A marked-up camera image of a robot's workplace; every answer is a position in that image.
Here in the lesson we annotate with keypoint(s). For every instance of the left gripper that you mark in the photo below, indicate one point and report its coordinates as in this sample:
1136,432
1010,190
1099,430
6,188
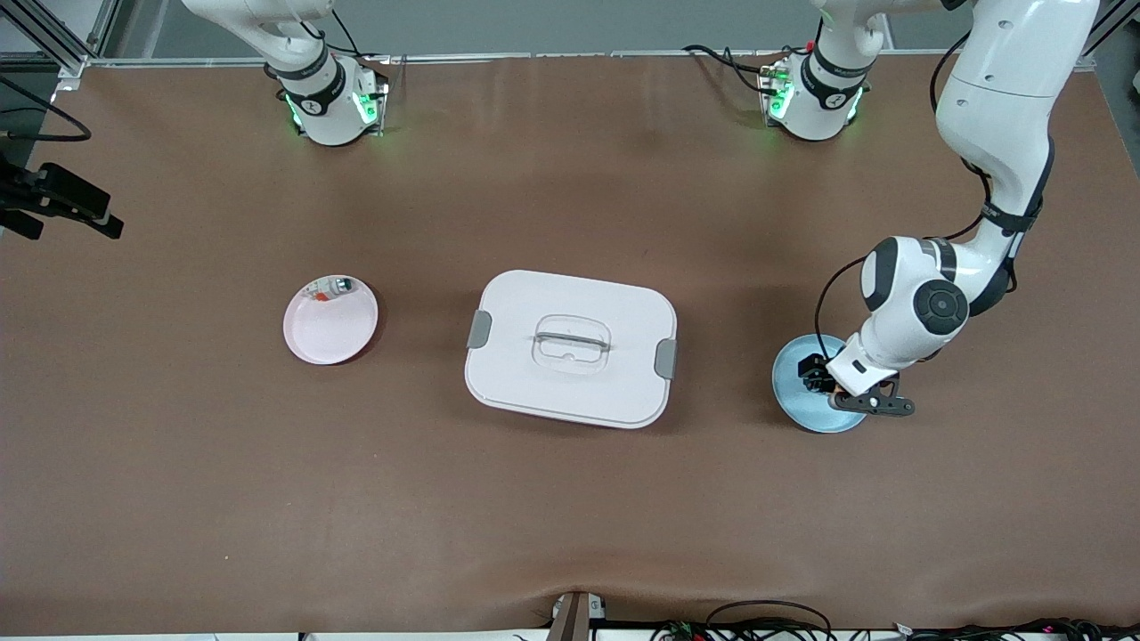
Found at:
815,373

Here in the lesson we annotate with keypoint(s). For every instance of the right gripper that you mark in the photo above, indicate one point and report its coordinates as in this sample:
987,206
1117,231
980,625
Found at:
20,195

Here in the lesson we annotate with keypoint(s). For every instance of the blue round plate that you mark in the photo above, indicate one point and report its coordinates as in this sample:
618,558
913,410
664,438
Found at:
802,411

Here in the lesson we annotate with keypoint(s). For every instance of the grey box latch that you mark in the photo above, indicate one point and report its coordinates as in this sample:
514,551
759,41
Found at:
479,329
665,359

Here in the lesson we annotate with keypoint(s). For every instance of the brown table mat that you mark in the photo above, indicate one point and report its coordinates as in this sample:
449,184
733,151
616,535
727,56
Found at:
570,516

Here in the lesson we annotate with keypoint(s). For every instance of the white lidded storage box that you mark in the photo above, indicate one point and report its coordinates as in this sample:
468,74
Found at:
517,383

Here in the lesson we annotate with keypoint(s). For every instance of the small white red toy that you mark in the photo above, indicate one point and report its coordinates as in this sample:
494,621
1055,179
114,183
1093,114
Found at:
341,285

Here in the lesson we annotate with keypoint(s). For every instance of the pink round plate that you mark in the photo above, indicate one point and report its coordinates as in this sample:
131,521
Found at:
325,343

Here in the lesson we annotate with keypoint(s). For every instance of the aluminium frame strut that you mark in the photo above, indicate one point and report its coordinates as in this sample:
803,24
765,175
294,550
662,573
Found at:
69,64
1085,60

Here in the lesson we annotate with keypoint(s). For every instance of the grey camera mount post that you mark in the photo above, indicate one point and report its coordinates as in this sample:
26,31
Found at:
570,623

